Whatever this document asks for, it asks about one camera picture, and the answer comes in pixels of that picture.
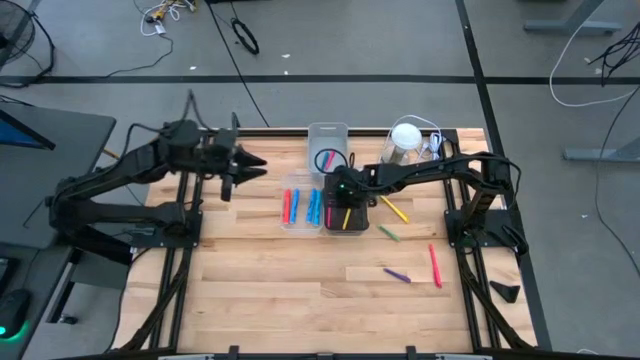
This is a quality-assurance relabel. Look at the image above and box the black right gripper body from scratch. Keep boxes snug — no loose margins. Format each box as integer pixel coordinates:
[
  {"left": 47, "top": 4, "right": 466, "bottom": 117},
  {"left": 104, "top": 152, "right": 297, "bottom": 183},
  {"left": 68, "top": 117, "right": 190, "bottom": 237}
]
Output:
[{"left": 324, "top": 166, "right": 377, "bottom": 209}]

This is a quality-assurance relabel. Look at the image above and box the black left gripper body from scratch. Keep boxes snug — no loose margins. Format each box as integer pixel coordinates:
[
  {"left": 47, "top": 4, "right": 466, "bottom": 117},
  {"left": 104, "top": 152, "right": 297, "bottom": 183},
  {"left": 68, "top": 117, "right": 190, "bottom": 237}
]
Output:
[{"left": 201, "top": 127, "right": 241, "bottom": 204}]

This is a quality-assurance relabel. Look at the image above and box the purple marker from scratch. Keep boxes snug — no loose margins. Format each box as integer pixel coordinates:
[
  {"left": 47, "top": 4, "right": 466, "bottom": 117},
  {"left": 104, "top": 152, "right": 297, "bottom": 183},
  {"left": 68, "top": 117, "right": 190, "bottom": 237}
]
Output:
[{"left": 382, "top": 268, "right": 412, "bottom": 285}]

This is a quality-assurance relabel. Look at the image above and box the dark grey plastic bin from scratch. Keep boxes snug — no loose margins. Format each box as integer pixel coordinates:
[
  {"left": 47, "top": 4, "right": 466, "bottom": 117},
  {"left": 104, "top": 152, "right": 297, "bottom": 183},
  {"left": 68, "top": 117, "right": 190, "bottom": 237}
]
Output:
[{"left": 323, "top": 172, "right": 370, "bottom": 236}]

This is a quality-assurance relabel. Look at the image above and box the clear plastic bin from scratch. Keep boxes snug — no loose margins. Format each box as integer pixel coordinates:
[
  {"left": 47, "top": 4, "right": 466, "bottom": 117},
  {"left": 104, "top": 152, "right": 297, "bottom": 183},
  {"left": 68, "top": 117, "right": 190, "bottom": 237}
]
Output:
[{"left": 279, "top": 172, "right": 325, "bottom": 236}]

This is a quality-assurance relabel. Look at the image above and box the light grey plastic bin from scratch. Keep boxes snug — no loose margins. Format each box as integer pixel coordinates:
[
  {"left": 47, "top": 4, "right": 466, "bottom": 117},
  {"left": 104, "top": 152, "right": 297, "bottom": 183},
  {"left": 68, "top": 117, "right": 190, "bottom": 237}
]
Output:
[{"left": 307, "top": 122, "right": 350, "bottom": 175}]

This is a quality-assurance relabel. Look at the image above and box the white mushroom lamp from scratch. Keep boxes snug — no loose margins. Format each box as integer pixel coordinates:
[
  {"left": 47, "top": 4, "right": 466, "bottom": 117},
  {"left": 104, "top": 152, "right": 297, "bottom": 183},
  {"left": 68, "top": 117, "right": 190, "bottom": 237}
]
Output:
[{"left": 380, "top": 122, "right": 424, "bottom": 166}]

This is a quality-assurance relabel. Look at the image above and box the black triangular part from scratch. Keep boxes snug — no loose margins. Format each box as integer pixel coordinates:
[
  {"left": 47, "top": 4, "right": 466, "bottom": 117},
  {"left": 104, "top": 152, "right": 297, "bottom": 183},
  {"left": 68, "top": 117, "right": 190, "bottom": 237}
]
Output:
[{"left": 488, "top": 279, "right": 521, "bottom": 305}]

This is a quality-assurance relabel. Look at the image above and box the grey desk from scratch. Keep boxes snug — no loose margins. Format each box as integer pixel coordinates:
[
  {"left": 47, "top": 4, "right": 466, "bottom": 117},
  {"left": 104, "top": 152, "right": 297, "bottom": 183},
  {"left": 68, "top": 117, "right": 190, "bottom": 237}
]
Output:
[{"left": 0, "top": 102, "right": 134, "bottom": 360}]

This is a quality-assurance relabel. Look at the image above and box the desk monitor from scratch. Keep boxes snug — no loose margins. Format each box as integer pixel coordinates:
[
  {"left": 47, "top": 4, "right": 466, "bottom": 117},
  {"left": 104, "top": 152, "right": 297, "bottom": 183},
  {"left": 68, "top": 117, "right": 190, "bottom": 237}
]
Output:
[{"left": 0, "top": 108, "right": 57, "bottom": 151}]

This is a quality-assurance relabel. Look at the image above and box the black floor fan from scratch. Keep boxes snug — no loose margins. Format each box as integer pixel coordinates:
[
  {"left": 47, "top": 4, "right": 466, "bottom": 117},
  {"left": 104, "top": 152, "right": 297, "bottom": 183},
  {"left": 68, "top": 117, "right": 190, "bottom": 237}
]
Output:
[{"left": 0, "top": 0, "right": 37, "bottom": 71}]

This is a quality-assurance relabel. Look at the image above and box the grey table foot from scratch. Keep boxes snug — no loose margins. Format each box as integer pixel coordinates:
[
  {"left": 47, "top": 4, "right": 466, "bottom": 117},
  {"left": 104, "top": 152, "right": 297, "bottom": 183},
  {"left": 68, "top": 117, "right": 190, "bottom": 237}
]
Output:
[
  {"left": 563, "top": 134, "right": 640, "bottom": 164},
  {"left": 523, "top": 0, "right": 624, "bottom": 36}
]

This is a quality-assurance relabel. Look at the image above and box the black computer mouse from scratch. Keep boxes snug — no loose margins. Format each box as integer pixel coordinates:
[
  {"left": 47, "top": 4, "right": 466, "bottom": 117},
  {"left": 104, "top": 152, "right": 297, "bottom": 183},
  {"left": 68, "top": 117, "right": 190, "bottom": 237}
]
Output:
[{"left": 0, "top": 288, "right": 31, "bottom": 341}]

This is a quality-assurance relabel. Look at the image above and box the white lamp cable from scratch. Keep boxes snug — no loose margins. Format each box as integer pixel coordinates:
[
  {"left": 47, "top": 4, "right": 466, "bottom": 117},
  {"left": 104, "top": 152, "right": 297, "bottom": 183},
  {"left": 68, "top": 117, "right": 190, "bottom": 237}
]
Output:
[{"left": 375, "top": 113, "right": 445, "bottom": 169}]

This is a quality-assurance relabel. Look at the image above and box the black cable coil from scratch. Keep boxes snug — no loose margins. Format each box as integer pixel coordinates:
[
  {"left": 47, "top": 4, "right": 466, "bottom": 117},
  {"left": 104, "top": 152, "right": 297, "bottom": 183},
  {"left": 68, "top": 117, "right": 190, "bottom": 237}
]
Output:
[{"left": 230, "top": 17, "right": 261, "bottom": 56}]

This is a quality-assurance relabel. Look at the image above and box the white cable bundle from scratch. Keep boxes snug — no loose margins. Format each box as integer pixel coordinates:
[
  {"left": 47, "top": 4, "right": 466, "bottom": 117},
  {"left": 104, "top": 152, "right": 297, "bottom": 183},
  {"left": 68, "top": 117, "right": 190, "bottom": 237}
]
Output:
[{"left": 139, "top": 0, "right": 196, "bottom": 37}]

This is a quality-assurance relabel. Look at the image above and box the white floor cable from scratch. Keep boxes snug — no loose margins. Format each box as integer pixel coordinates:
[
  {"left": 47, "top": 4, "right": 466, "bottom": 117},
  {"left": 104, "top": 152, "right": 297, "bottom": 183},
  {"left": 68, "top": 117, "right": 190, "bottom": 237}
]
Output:
[{"left": 548, "top": 0, "right": 640, "bottom": 109}]

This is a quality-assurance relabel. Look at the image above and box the black cable bundle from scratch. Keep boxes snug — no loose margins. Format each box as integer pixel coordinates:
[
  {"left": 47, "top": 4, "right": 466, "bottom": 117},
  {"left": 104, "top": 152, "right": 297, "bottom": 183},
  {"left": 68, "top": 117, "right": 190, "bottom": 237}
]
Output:
[{"left": 589, "top": 22, "right": 640, "bottom": 84}]

